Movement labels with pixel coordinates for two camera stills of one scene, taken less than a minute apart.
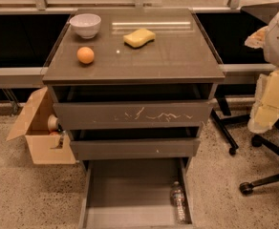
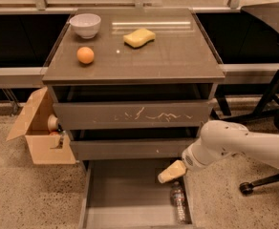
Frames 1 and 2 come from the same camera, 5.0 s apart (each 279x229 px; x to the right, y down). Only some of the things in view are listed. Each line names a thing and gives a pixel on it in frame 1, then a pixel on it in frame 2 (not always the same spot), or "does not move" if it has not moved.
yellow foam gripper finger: x=273 y=95 → x=174 y=171
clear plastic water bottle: x=177 y=197 does not move
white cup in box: x=53 y=122 does not move
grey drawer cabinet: x=136 y=86 does not move
